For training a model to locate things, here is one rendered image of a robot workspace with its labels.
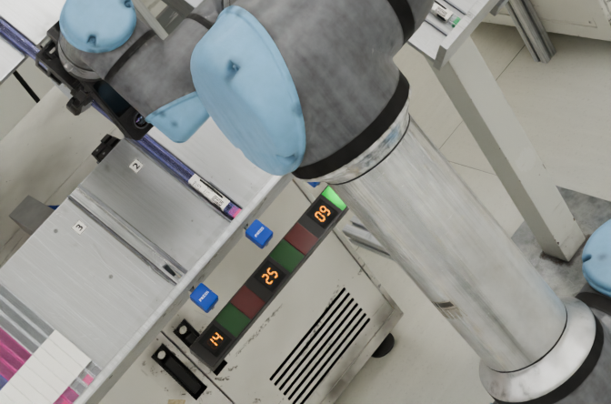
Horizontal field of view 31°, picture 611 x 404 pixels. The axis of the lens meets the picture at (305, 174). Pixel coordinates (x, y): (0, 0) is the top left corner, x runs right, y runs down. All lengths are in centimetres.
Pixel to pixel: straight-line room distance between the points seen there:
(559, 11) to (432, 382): 87
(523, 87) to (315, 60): 178
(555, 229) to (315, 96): 132
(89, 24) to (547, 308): 54
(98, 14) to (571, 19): 148
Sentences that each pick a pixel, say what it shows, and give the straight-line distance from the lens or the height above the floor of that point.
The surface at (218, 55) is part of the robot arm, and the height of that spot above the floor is 118.
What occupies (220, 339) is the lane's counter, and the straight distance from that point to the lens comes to 142.
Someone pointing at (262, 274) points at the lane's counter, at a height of 66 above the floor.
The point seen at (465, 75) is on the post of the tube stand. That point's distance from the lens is 181.
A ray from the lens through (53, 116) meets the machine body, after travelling 223.
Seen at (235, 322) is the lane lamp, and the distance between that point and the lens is 142.
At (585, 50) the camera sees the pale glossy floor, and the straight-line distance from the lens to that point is 255.
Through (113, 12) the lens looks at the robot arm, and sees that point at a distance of 116.
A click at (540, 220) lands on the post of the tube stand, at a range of 204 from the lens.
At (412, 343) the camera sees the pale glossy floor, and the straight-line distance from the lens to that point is 217.
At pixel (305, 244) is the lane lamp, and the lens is 145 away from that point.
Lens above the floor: 154
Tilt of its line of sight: 35 degrees down
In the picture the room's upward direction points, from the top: 37 degrees counter-clockwise
